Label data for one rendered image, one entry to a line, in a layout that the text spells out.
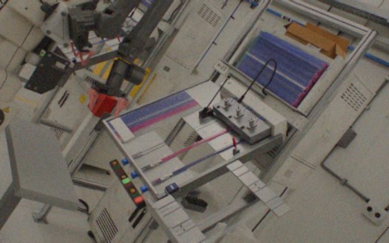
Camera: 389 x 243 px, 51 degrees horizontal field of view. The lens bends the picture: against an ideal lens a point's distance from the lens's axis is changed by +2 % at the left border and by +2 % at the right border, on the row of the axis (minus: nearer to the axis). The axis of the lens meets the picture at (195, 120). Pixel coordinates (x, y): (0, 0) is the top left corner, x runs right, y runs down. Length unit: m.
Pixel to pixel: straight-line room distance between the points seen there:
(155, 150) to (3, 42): 0.89
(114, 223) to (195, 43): 1.60
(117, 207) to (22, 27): 1.34
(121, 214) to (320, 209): 1.75
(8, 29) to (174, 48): 1.91
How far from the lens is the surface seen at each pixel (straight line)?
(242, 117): 2.09
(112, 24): 1.41
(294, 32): 2.72
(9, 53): 1.57
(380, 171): 3.44
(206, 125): 2.14
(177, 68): 3.33
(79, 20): 1.38
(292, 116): 2.09
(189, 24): 3.23
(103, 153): 3.44
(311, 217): 3.56
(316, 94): 2.06
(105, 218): 2.59
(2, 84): 1.56
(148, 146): 2.07
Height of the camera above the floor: 1.35
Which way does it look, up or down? 9 degrees down
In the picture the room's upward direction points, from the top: 35 degrees clockwise
